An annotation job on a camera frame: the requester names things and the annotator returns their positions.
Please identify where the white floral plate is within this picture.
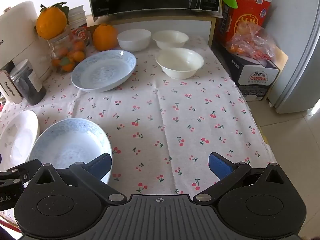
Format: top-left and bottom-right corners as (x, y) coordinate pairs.
(0, 110), (40, 173)

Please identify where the flat brown cardboard sheet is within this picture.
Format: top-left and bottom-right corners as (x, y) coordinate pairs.
(260, 46), (289, 100)

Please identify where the dark water carton box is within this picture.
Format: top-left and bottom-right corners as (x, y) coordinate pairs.
(220, 42), (280, 102)

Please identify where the white kitchen appliance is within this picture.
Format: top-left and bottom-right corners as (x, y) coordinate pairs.
(0, 0), (54, 80)

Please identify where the glass jar of small oranges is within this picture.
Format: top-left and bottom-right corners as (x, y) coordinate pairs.
(47, 29), (87, 74)

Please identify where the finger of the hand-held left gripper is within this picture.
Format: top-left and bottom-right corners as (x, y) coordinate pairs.
(6, 159), (42, 179)
(0, 171), (25, 186)

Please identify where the grey white refrigerator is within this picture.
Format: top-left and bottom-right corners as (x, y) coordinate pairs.
(265, 0), (320, 114)

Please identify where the white rounded device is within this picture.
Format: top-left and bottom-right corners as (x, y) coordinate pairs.
(0, 70), (23, 104)

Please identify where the cream flared bowl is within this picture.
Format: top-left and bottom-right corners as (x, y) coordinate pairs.
(152, 30), (189, 50)
(155, 47), (204, 80)

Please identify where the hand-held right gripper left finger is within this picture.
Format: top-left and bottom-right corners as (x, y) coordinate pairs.
(30, 153), (124, 203)

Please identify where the blue patterned plate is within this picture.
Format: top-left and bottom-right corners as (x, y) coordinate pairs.
(71, 49), (137, 92)
(28, 119), (113, 184)

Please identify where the dark jar with clear lid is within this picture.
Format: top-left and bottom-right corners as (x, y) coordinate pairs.
(9, 59), (47, 105)

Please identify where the plastic bag of oranges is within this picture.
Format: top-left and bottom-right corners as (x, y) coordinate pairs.
(226, 21), (277, 60)

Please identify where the cherry print tablecloth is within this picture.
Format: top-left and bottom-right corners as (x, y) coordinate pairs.
(0, 34), (277, 230)

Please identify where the red cardboard box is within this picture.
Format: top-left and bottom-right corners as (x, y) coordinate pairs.
(220, 0), (272, 44)

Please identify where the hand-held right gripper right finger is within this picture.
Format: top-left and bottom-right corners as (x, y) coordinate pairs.
(194, 152), (292, 203)

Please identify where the white wood-trimmed stand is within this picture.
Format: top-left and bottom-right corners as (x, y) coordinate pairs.
(86, 12), (217, 48)

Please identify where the stack of paper cups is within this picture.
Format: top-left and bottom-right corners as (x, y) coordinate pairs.
(67, 5), (92, 47)

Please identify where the large orange with leaves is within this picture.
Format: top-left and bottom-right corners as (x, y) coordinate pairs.
(36, 2), (70, 40)

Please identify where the round white bowl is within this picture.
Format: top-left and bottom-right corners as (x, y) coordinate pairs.
(117, 29), (152, 52)

